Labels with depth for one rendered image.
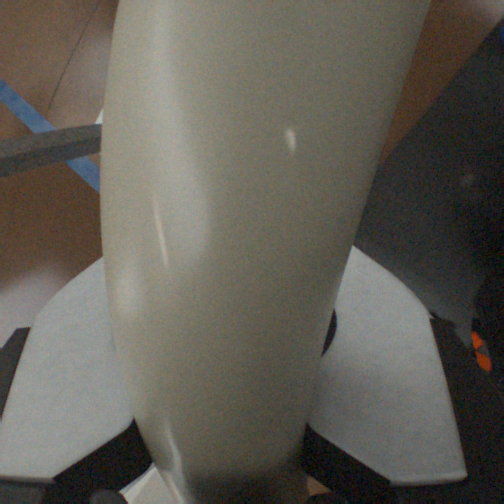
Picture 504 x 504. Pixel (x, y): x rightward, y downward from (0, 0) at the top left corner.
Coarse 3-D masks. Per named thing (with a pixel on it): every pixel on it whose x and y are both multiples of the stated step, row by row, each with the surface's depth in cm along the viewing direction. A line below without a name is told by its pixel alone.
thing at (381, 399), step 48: (384, 288) 9; (336, 336) 8; (384, 336) 8; (432, 336) 8; (336, 384) 7; (384, 384) 7; (432, 384) 7; (336, 432) 6; (384, 432) 6; (432, 432) 6; (336, 480) 6; (384, 480) 5; (432, 480) 5
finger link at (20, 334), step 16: (16, 336) 8; (0, 352) 7; (16, 352) 7; (0, 368) 7; (16, 368) 7; (0, 384) 7; (0, 400) 6; (0, 416) 6; (0, 496) 5; (16, 496) 5; (32, 496) 5; (48, 496) 5; (64, 496) 5
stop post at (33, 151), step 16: (80, 128) 131; (96, 128) 138; (0, 144) 99; (16, 144) 103; (32, 144) 108; (48, 144) 113; (64, 144) 119; (80, 144) 127; (96, 144) 137; (0, 160) 96; (16, 160) 102; (32, 160) 109; (48, 160) 117; (64, 160) 126; (0, 176) 100
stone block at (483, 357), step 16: (496, 256) 105; (496, 272) 99; (480, 288) 102; (496, 288) 94; (480, 304) 96; (496, 304) 89; (480, 320) 90; (496, 320) 84; (480, 336) 89; (496, 336) 79; (480, 352) 89; (496, 352) 75; (496, 368) 74; (496, 384) 74
